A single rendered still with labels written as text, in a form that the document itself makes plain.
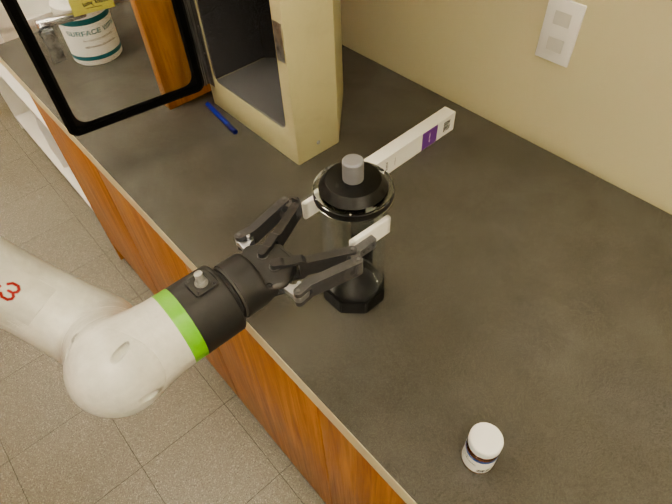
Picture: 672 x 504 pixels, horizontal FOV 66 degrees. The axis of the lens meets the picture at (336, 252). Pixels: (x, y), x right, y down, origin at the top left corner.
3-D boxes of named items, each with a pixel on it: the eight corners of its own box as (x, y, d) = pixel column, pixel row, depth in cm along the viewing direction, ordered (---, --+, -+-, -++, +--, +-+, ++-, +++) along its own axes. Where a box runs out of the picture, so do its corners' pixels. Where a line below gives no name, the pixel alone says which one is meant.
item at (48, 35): (67, 60, 96) (53, 30, 91) (55, 64, 95) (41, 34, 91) (64, 56, 97) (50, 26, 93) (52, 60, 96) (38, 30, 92)
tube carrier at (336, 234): (355, 249, 89) (355, 149, 73) (401, 286, 84) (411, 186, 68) (307, 283, 85) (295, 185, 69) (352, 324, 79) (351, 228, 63)
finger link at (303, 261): (268, 258, 64) (270, 267, 63) (355, 240, 65) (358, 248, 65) (272, 277, 67) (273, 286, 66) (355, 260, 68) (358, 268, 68)
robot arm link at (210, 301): (178, 322, 67) (217, 370, 62) (151, 265, 58) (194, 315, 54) (217, 297, 70) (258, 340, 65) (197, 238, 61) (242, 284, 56)
